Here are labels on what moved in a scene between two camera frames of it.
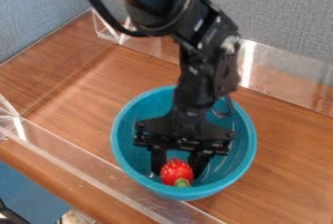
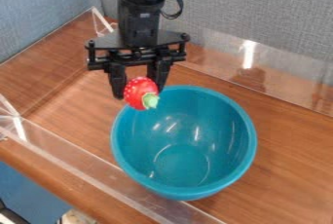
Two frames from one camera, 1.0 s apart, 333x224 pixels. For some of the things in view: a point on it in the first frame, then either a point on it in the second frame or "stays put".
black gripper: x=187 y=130 to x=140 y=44
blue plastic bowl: x=132 y=160 stays put
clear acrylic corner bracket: x=107 y=31 stays put
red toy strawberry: x=175 y=173 to x=140 y=93
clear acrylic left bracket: x=11 y=121 stays put
